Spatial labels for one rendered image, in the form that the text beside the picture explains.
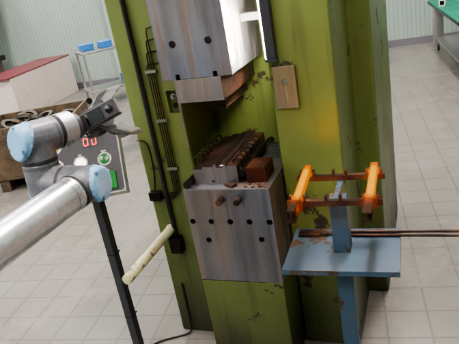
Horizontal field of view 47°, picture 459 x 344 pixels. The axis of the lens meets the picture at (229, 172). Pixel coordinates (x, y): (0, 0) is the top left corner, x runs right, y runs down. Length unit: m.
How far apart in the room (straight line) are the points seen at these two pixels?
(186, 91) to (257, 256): 0.75
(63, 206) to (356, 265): 1.06
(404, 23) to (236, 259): 7.73
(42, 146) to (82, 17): 9.29
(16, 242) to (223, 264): 1.34
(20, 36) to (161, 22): 9.29
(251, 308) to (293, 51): 1.13
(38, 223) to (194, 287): 1.65
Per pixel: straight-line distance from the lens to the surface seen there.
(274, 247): 2.21
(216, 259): 2.33
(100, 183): 1.31
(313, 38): 2.07
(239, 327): 2.52
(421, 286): 3.07
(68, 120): 1.43
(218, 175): 2.20
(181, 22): 2.07
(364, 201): 1.69
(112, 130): 1.50
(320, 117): 2.14
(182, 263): 2.69
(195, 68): 2.08
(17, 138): 1.38
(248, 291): 2.38
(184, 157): 2.39
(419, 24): 9.67
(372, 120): 2.58
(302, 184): 1.87
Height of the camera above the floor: 1.75
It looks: 21 degrees down
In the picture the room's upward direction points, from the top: 10 degrees counter-clockwise
